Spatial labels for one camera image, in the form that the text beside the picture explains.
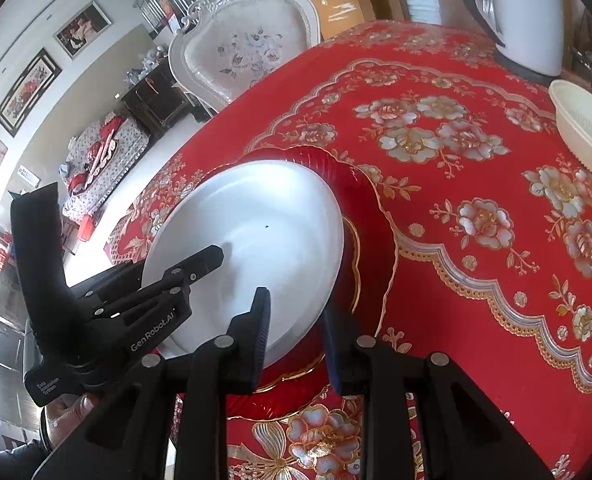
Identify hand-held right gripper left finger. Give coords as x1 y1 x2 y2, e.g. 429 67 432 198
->
36 287 271 480

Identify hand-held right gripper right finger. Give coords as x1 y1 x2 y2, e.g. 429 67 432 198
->
322 307 556 480

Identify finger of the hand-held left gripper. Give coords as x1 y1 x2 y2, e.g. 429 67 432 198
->
93 246 225 331
71 264 144 306

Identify white disposable bowl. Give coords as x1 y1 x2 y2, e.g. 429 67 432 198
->
261 280 343 368

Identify white round plate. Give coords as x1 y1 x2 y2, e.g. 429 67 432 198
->
141 160 347 361

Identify red oval glass plate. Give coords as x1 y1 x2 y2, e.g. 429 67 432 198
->
226 146 399 421

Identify person's left forearm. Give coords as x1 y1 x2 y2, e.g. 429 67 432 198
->
0 437 52 480

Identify person's left hand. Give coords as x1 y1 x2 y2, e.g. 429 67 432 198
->
40 394 97 448

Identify red cloth pile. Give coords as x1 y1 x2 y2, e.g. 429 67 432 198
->
68 127 122 191

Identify floral covered sofa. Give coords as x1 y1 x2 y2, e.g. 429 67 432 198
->
61 115 149 221

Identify red floral printed tablecloth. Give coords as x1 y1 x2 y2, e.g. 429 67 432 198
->
108 19 592 480

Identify dark wooden cabinet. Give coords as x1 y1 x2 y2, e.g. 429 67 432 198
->
121 62 197 136

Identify framed flower painting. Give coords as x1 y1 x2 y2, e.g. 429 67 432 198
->
0 49 62 137

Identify white porcelain ornaments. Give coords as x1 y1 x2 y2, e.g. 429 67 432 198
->
126 45 171 83

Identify white ornate floral chair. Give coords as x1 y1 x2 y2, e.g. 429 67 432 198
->
168 0 321 113

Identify cream patterned plastic bowl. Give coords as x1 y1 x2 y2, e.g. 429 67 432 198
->
548 79 592 181

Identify brown cardboard sheet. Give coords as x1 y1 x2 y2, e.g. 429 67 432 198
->
431 0 496 28

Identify white electric kettle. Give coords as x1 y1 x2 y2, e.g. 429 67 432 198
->
458 0 579 78

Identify small wall sign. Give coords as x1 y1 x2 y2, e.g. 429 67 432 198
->
18 164 42 188

